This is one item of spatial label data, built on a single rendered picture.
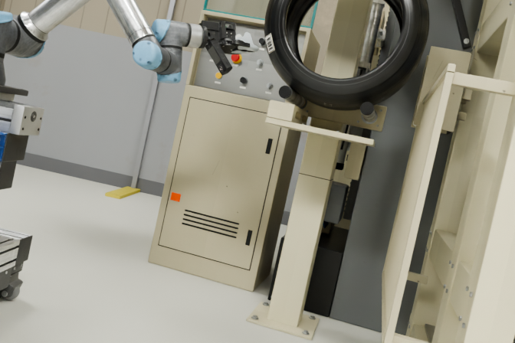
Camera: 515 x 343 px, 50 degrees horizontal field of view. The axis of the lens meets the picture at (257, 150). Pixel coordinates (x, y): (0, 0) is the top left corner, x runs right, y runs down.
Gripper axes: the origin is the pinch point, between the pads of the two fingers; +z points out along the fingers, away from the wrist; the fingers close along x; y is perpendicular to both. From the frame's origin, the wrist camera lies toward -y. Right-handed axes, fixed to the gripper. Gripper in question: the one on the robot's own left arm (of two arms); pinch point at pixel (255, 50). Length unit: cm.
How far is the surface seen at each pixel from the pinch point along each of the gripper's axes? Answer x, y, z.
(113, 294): 72, -78, -31
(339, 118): 16, -16, 45
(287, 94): -1.2, -14.9, 10.6
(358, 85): -17.3, -15.2, 28.0
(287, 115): 0.4, -21.9, 10.7
